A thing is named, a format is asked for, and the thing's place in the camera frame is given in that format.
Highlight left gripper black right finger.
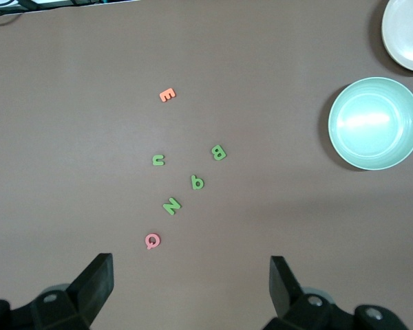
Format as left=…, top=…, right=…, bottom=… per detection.
left=263, top=255, right=409, bottom=330

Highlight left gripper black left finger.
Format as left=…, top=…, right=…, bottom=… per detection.
left=0, top=253, right=115, bottom=330

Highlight green foam letter b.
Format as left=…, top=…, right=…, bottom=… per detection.
left=210, top=144, right=228, bottom=162
left=187, top=175, right=205, bottom=191

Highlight pink foam letter Q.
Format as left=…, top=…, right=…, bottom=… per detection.
left=144, top=232, right=161, bottom=250

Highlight green foam letter N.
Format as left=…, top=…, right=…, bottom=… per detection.
left=161, top=197, right=182, bottom=217

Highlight pale green plate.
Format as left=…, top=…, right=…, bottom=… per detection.
left=328, top=76, right=413, bottom=171

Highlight orange foam letter E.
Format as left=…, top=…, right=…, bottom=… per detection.
left=158, top=87, right=177, bottom=103

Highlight beige plate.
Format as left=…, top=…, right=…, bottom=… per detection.
left=381, top=0, right=413, bottom=73

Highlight white table edge strip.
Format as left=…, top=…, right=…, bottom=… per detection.
left=0, top=0, right=140, bottom=18

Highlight black loose cable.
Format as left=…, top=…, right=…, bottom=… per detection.
left=0, top=7, right=28, bottom=22

